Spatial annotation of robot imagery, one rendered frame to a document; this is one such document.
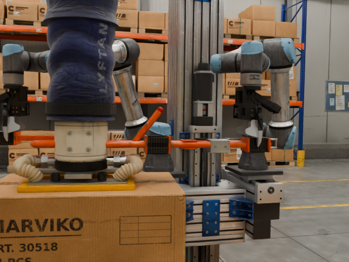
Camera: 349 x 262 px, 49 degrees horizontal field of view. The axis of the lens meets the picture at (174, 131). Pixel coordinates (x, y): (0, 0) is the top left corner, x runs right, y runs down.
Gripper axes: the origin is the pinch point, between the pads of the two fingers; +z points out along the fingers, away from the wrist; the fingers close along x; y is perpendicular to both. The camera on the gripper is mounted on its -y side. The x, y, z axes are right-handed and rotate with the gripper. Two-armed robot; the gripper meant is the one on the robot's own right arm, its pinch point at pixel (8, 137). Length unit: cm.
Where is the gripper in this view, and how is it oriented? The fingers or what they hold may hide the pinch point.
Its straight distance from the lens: 159.4
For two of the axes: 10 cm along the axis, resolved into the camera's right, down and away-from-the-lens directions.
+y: 9.9, 0.0, 1.6
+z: -0.1, 10.0, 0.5
